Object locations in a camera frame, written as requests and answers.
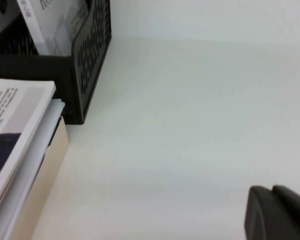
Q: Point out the black perforated plastic book stand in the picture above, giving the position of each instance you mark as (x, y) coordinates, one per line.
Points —
(90, 62)

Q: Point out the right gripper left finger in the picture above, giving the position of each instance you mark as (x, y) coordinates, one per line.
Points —
(270, 220)

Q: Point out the thick book with beige pages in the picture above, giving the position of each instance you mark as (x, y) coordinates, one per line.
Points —
(52, 162)

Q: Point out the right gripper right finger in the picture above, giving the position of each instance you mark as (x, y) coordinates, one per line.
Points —
(295, 198)

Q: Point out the magazine with man portrait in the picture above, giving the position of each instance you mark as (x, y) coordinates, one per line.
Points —
(15, 120)

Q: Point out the white orange ROS2 book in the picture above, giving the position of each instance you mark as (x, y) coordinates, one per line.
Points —
(55, 25)

